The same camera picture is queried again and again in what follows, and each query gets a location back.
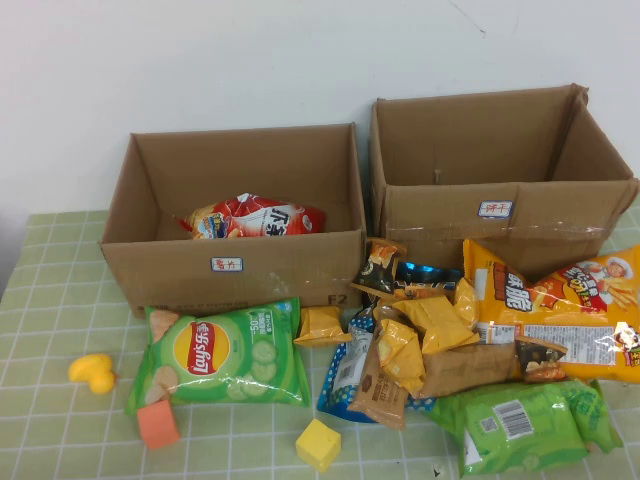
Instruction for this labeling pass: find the brown snack bar packet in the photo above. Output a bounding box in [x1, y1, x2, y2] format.
[347, 344, 411, 431]

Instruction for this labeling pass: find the small black orange snack packet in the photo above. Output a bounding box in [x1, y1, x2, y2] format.
[349, 238, 409, 302]

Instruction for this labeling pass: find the red white snack bag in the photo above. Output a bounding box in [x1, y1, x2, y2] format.
[173, 192, 329, 240]

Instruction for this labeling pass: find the small yellow snack packet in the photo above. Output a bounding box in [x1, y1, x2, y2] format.
[292, 305, 354, 349]
[452, 277, 481, 331]
[392, 294, 481, 356]
[372, 318, 427, 396]

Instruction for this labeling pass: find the dark blue snack packet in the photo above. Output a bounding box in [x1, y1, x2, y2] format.
[394, 260, 464, 301]

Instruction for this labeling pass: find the blue polka dot snack bag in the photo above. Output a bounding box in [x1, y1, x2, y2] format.
[315, 307, 436, 424]

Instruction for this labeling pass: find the large orange yellow snack bag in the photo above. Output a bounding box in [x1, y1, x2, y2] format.
[462, 238, 640, 385]

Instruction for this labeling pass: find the large green snack bag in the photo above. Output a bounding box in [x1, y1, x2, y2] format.
[423, 378, 625, 479]

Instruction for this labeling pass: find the taped brown cardboard box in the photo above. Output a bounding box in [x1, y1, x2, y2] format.
[368, 83, 640, 281]

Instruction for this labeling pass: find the cardboard box with F2 print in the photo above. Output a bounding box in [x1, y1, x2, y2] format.
[98, 122, 369, 320]

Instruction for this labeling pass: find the green Lay's chips bag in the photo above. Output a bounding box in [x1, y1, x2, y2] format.
[124, 297, 312, 416]

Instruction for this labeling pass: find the long brown kraft packet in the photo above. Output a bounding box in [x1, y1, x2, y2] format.
[414, 342, 524, 400]

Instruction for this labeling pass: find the yellow foam cube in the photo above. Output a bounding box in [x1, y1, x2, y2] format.
[294, 418, 343, 474]

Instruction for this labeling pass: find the orange foam cube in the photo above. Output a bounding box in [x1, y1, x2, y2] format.
[136, 399, 182, 451]

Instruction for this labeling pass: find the yellow rubber duck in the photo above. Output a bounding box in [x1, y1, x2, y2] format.
[68, 353, 119, 396]

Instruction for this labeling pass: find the green checkered tablecloth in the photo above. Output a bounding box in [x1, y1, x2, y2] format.
[0, 202, 640, 480]

